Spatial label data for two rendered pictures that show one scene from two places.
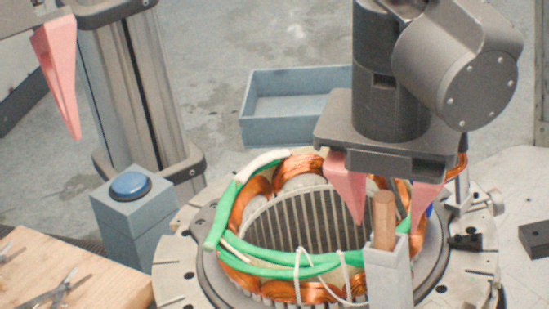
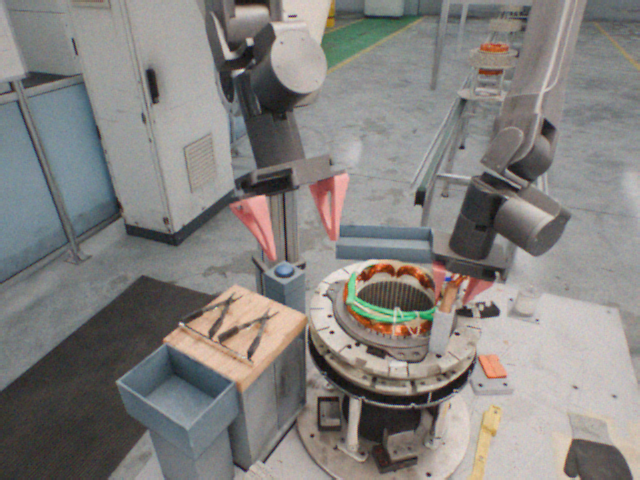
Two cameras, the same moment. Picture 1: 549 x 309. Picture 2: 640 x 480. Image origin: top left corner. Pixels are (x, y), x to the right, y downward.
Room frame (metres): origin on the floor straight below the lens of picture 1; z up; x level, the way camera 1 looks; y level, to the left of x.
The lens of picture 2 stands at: (0.12, 0.20, 1.65)
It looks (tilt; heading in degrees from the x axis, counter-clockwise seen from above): 33 degrees down; 353
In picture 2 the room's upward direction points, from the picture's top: straight up
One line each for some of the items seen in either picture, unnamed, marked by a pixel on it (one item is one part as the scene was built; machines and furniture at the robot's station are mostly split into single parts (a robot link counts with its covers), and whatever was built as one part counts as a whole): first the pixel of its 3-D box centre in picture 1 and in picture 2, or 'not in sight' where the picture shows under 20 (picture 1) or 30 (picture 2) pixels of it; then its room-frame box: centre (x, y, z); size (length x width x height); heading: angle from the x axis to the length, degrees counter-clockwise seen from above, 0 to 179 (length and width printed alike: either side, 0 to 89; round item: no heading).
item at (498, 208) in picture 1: (494, 203); not in sight; (0.79, -0.20, 1.08); 0.03 x 0.01 x 0.03; 14
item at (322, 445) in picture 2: not in sight; (380, 408); (0.75, -0.03, 0.80); 0.39 x 0.39 x 0.01
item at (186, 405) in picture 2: not in sight; (188, 433); (0.65, 0.37, 0.92); 0.17 x 0.11 x 0.28; 50
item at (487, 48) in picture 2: not in sight; (491, 58); (3.36, -1.50, 1.05); 0.22 x 0.22 x 0.20
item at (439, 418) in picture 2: not in sight; (442, 404); (0.66, -0.12, 0.91); 0.02 x 0.02 x 0.21
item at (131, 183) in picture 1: (129, 183); (284, 269); (0.97, 0.17, 1.04); 0.04 x 0.04 x 0.01
